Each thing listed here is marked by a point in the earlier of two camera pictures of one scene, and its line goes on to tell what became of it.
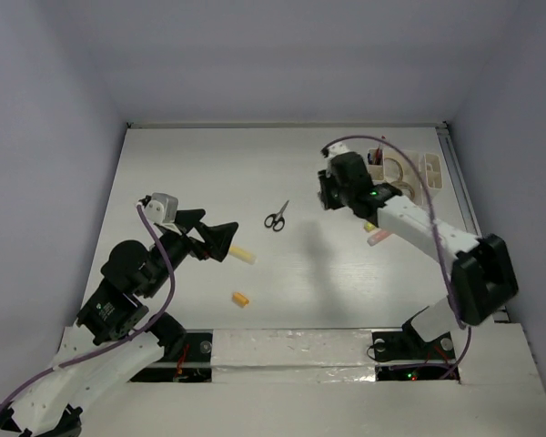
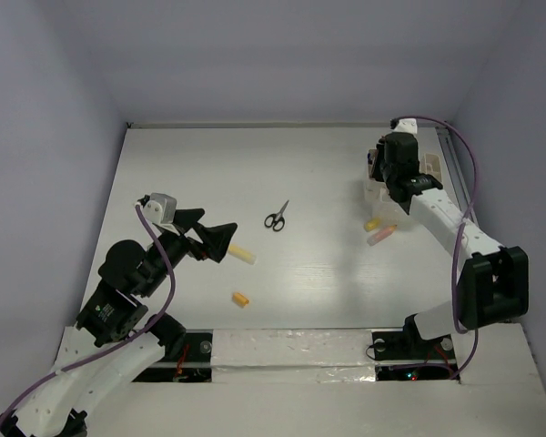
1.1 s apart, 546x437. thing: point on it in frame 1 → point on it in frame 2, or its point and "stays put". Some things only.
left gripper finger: x=217 y=238 stays put
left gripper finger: x=187 y=218 stays put
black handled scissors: x=276 y=219 stays put
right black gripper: x=327 y=182 → x=378 y=171
